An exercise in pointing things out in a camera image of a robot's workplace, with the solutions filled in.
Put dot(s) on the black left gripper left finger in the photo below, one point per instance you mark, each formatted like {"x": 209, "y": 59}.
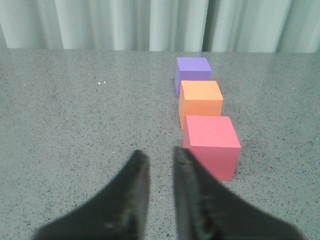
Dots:
{"x": 118, "y": 212}

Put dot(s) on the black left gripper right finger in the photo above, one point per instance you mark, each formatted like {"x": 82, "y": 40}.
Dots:
{"x": 206, "y": 210}

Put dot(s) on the orange foam cube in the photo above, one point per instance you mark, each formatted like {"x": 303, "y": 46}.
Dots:
{"x": 199, "y": 97}

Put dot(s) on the red foam cube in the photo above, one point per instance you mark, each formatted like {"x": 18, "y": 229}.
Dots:
{"x": 214, "y": 143}

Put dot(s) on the purple foam cube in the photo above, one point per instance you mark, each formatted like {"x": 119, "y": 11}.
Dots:
{"x": 191, "y": 68}

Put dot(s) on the pale green curtain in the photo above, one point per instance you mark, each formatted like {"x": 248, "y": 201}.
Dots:
{"x": 257, "y": 26}

